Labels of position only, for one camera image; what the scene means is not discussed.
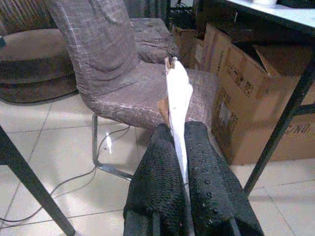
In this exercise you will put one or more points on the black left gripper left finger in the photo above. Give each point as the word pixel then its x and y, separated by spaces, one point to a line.
pixel 157 184

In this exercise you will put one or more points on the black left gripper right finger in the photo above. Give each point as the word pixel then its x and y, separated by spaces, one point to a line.
pixel 214 191

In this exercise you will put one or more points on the white brown card scrap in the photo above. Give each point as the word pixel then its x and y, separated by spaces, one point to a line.
pixel 178 98

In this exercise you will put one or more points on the large brown cardboard box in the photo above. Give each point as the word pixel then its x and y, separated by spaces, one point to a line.
pixel 248 118

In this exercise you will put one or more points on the black table leg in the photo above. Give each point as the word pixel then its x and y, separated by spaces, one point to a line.
pixel 278 130
pixel 32 184

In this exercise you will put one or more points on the grey checked fabric chair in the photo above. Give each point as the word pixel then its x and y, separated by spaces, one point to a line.
pixel 152 37
pixel 110 73

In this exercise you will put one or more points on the small brown cardboard box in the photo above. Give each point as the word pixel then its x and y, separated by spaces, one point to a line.
pixel 187 46

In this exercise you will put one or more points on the brown leather chair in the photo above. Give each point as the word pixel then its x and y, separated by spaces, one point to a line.
pixel 37 49

